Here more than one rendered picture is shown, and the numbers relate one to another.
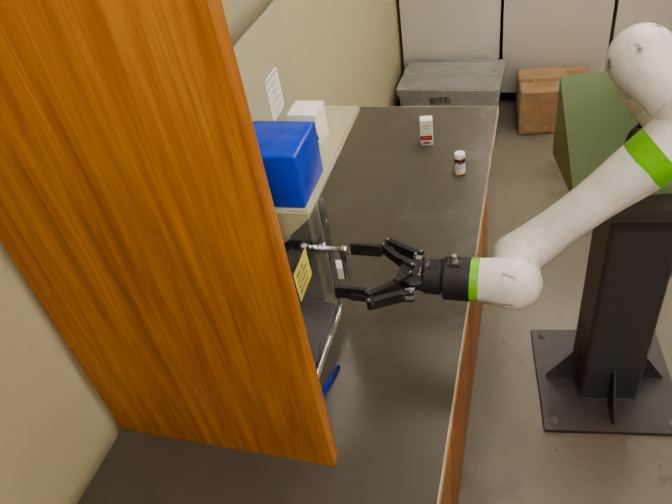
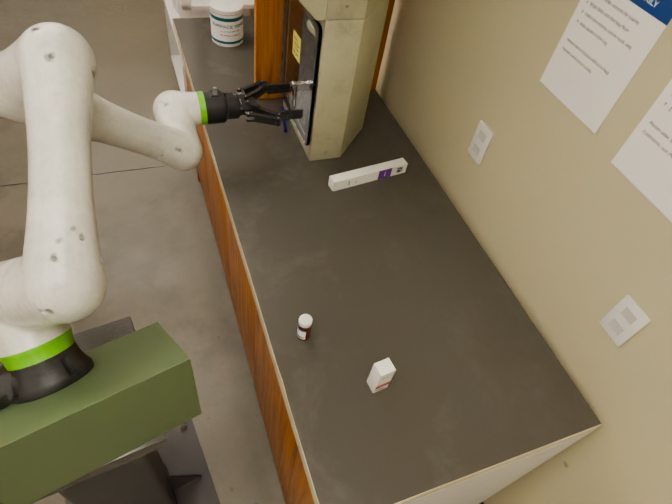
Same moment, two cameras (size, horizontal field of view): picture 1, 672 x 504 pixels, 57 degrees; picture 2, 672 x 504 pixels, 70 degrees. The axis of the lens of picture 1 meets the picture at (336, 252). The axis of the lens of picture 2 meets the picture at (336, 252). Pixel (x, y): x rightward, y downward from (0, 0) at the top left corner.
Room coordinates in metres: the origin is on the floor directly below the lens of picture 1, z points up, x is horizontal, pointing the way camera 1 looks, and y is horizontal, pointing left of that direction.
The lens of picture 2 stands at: (1.97, -0.86, 1.99)
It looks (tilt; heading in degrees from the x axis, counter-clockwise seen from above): 50 degrees down; 129
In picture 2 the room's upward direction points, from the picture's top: 12 degrees clockwise
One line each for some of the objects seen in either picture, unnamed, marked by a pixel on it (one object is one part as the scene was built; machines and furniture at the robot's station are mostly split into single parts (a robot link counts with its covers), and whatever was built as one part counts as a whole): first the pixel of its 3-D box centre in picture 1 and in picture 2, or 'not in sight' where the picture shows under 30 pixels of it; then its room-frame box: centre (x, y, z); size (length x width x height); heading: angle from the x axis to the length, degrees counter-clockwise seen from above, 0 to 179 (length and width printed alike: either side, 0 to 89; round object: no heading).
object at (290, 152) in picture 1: (278, 163); not in sight; (0.81, 0.06, 1.56); 0.10 x 0.10 x 0.09; 68
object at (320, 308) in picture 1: (308, 286); (298, 66); (0.92, 0.07, 1.19); 0.30 x 0.01 x 0.40; 157
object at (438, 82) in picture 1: (452, 98); not in sight; (3.46, -0.88, 0.17); 0.60 x 0.42 x 0.33; 66
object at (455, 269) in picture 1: (455, 276); (215, 105); (0.91, -0.23, 1.15); 0.09 x 0.06 x 0.12; 158
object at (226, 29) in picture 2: not in sight; (226, 22); (0.28, 0.22, 1.02); 0.13 x 0.13 x 0.15
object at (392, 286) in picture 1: (389, 288); (255, 94); (0.92, -0.10, 1.14); 0.11 x 0.01 x 0.04; 109
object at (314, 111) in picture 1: (308, 123); not in sight; (0.94, 0.01, 1.54); 0.05 x 0.05 x 0.06; 68
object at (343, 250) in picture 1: (338, 261); (298, 93); (1.01, 0.00, 1.17); 0.05 x 0.03 x 0.10; 67
